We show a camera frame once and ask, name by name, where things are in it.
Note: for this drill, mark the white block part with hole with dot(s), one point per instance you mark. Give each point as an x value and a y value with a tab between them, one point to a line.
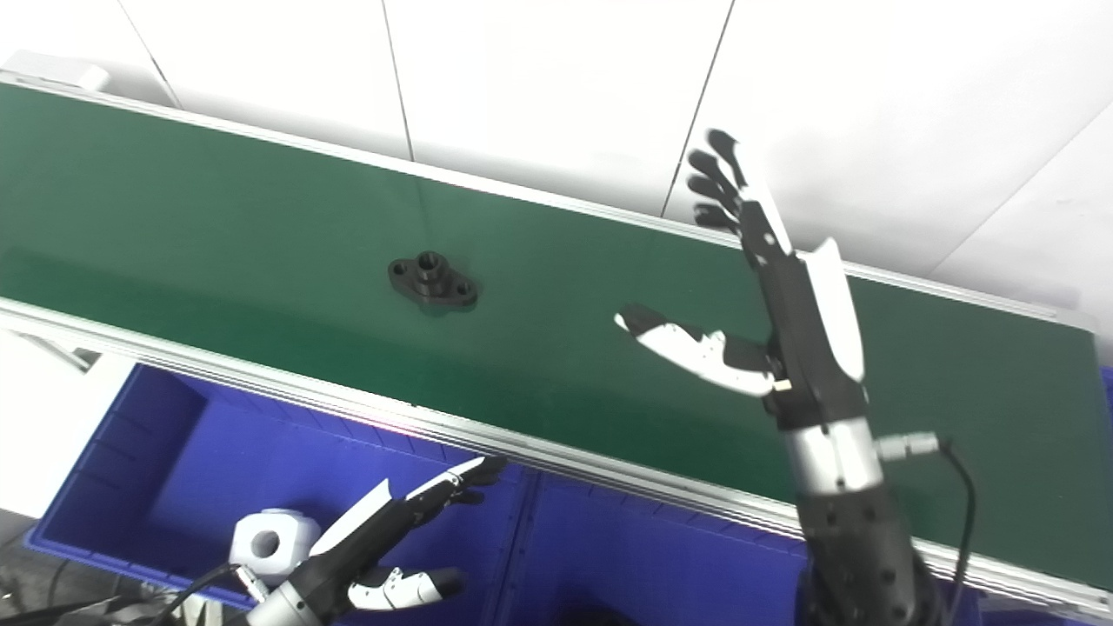
291	535

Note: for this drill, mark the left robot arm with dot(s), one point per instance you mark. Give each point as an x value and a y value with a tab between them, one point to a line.
283	609

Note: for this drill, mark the black flange part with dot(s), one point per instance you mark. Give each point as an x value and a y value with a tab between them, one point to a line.
430	283

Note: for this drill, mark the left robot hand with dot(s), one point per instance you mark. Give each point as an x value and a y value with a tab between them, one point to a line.
356	548

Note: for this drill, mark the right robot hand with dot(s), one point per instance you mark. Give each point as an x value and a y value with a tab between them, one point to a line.
809	348

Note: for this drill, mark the grey metal conveyor bracket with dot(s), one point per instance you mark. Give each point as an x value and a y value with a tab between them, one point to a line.
48	349

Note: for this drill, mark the green conveyor belt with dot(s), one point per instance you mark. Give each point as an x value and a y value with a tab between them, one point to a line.
261	243

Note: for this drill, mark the white conveyor end housing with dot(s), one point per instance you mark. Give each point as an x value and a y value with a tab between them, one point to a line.
52	71

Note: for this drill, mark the blue plastic bin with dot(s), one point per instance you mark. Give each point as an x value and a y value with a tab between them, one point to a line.
1109	387
191	469
661	565

